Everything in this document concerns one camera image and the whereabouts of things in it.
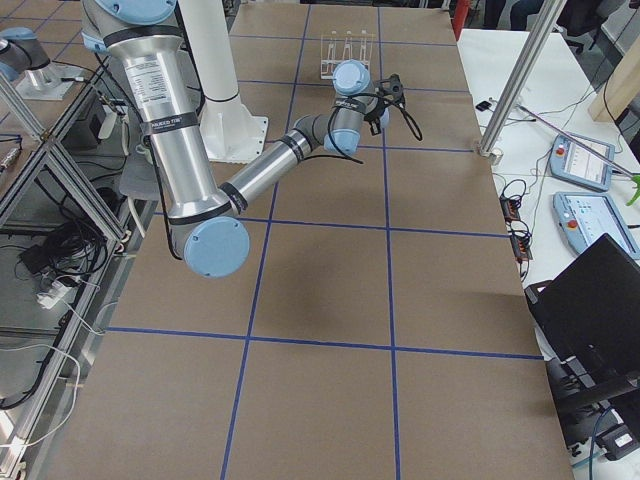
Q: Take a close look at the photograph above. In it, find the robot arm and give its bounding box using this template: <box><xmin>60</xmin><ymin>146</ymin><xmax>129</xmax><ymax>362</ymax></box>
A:
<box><xmin>82</xmin><ymin>1</ymin><xmax>388</xmax><ymax>278</ymax></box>

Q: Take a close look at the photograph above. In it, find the orange black usb hub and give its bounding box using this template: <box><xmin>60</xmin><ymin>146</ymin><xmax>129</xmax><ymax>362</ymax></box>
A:
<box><xmin>499</xmin><ymin>195</ymin><xmax>532</xmax><ymax>263</ymax></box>

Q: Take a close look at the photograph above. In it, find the teach pendant upper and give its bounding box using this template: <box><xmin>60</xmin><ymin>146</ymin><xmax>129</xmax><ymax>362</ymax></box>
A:
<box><xmin>549</xmin><ymin>134</ymin><xmax>612</xmax><ymax>192</ymax></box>

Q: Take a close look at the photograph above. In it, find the teach pendant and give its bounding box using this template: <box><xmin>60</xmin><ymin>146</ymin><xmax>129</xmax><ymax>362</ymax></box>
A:
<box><xmin>549</xmin><ymin>134</ymin><xmax>612</xmax><ymax>192</ymax></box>
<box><xmin>552</xmin><ymin>192</ymin><xmax>639</xmax><ymax>260</ymax></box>

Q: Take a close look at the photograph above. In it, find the teach pendant lower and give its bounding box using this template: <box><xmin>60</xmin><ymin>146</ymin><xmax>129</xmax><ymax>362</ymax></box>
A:
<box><xmin>552</xmin><ymin>192</ymin><xmax>639</xmax><ymax>260</ymax></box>

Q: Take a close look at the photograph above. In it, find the black laptop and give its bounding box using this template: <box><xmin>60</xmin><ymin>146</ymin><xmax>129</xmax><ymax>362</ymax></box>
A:
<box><xmin>525</xmin><ymin>234</ymin><xmax>639</xmax><ymax>374</ymax></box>

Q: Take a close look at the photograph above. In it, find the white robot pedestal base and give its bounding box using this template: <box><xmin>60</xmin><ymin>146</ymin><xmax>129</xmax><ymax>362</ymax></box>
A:
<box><xmin>179</xmin><ymin>0</ymin><xmax>268</xmax><ymax>164</ymax></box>

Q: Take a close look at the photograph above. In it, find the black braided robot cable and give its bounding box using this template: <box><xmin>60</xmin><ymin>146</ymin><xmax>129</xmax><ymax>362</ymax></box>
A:
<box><xmin>324</xmin><ymin>84</ymin><xmax>424</xmax><ymax>166</ymax></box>

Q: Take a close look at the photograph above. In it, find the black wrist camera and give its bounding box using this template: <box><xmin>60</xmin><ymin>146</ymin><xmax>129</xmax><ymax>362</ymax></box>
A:
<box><xmin>376</xmin><ymin>73</ymin><xmax>406</xmax><ymax>105</ymax></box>

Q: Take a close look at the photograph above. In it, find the aluminium frame post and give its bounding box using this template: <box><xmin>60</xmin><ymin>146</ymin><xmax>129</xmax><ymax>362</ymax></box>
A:
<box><xmin>476</xmin><ymin>0</ymin><xmax>566</xmax><ymax>166</ymax></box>

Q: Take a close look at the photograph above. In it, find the white wire cup holder rack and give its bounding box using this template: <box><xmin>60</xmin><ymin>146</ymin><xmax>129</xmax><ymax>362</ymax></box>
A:
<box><xmin>320</xmin><ymin>30</ymin><xmax>375</xmax><ymax>80</ymax></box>

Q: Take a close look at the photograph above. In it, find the second robot base mount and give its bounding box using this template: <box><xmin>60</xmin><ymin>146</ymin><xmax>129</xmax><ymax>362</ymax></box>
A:
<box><xmin>1</xmin><ymin>27</ymin><xmax>86</xmax><ymax>101</ymax></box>

